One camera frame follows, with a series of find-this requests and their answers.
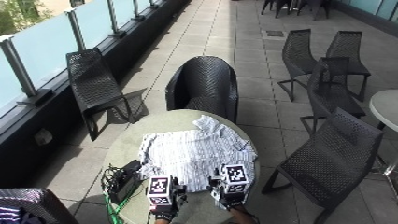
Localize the person's right hand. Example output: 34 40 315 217
206 169 251 210

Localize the person's left hand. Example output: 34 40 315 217
149 183 189 222

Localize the white marker cube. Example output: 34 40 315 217
145 175 174 206
219 163 250 194

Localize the white striped shirt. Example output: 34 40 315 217
138 115 258 194

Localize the black electronics box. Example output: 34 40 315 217
107 160 143 205

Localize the black mesh chair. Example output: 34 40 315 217
65 48 149 142
259 107 386 224
299 57 368 135
275 29 319 103
324 30 372 103

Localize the black wicker armchair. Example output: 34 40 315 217
163 55 239 124
0 187 81 224

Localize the round white side table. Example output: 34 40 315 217
368 89 398 132

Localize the glass balcony railing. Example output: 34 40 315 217
0 0 183 119

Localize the group of dark chairs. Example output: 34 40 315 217
259 0 332 21

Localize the green cable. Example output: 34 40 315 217
103 183 139 224

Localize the black cable bundle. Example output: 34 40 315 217
101 164 122 195

